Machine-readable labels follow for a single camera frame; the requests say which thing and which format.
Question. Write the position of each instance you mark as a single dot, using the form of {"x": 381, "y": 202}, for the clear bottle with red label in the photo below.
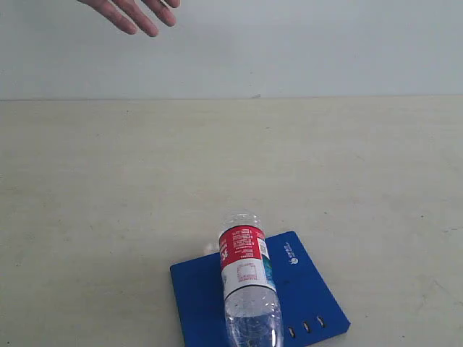
{"x": 251, "y": 304}

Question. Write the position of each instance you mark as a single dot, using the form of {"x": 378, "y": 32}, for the blue ring binder notebook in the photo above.
{"x": 310, "y": 312}

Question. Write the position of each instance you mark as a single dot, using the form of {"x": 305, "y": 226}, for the person's bare open hand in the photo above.
{"x": 128, "y": 17}

